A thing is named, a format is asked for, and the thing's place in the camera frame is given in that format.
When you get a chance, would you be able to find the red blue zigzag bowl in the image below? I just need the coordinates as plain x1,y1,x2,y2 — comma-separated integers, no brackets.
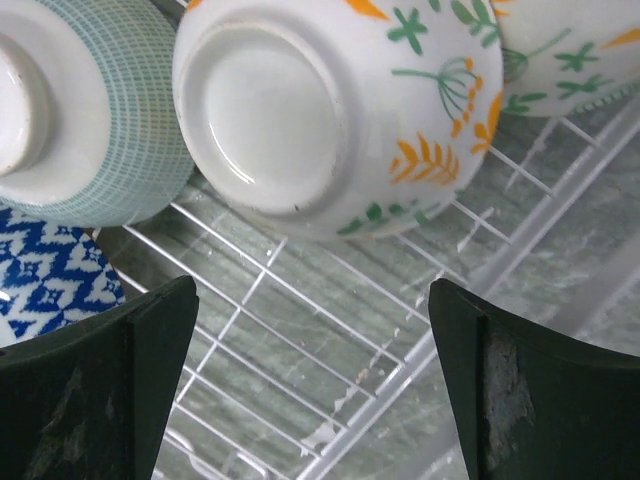
1,206,125,347

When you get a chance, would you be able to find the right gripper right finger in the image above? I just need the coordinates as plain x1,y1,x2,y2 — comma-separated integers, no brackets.
428,279,639,479

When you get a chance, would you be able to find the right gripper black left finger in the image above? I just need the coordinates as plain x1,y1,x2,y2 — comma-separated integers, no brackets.
1,276,199,479

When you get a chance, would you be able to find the yellow star floral bowl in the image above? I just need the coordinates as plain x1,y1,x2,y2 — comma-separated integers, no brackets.
492,0,639,117

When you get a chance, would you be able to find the pale green celadon bowl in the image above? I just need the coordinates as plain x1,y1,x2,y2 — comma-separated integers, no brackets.
1,1,194,228

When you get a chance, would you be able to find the white wire dish rack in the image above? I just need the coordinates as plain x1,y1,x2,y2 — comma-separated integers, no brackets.
97,84,639,479

